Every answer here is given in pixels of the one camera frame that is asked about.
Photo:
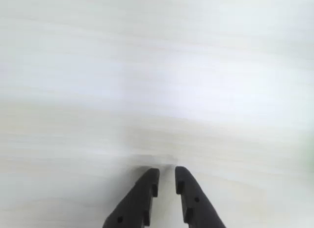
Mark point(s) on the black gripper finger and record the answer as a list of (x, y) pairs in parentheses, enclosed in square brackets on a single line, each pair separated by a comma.
[(137, 201), (196, 203)]

